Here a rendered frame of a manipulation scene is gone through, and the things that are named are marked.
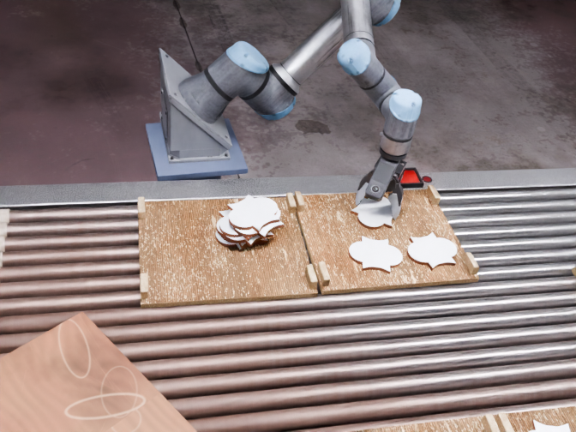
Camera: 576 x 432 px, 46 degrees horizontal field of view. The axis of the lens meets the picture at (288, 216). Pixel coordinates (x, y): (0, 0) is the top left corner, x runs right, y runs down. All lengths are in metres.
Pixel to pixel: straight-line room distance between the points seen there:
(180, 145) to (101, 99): 1.98
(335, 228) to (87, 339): 0.73
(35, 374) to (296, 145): 2.55
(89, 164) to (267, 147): 0.92
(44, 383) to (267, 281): 0.57
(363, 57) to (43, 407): 1.01
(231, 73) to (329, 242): 0.56
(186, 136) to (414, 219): 0.69
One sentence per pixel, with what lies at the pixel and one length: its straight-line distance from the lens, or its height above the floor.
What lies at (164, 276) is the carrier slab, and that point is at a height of 0.94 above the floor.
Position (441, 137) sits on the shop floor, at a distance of 3.98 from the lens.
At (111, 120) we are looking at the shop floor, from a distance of 3.77.
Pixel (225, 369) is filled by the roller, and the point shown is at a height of 0.91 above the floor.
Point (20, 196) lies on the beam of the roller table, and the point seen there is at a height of 0.92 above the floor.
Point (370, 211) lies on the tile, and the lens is 1.83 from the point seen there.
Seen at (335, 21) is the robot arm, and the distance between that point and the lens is 2.01.
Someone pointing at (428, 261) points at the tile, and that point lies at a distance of 1.74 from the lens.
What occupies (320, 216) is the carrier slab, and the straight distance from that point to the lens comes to 1.80.
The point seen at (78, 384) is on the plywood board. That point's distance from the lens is 1.31.
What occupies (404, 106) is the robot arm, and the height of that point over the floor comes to 1.29.
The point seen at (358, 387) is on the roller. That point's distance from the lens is 1.48.
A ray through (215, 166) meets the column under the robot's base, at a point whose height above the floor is 0.87.
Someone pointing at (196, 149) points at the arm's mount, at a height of 0.91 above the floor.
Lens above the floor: 2.12
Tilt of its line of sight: 41 degrees down
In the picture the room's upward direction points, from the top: 9 degrees clockwise
